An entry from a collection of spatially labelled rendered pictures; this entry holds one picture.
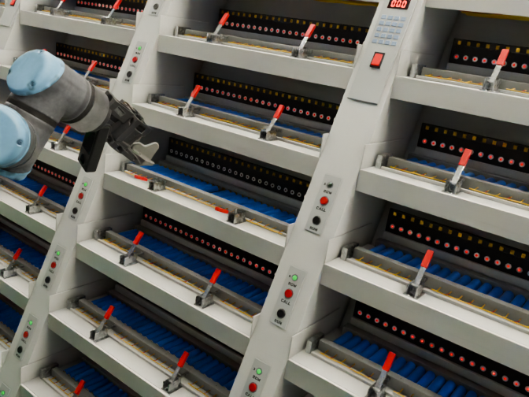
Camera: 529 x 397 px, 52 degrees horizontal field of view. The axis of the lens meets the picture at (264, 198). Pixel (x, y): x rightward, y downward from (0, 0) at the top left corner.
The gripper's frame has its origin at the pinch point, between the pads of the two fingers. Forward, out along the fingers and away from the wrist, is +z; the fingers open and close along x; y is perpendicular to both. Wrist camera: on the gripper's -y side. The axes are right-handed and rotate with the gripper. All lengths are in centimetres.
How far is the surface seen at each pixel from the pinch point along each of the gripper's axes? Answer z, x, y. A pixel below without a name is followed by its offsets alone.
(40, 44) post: 29, 96, -14
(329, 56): 11.1, -6.8, 46.9
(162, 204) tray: 13.6, -3.3, -6.4
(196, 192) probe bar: 16.0, -5.9, 1.7
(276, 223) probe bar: 13.5, -28.2, 12.4
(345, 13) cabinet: 23, 8, 60
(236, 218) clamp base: 11.2, -21.7, 6.4
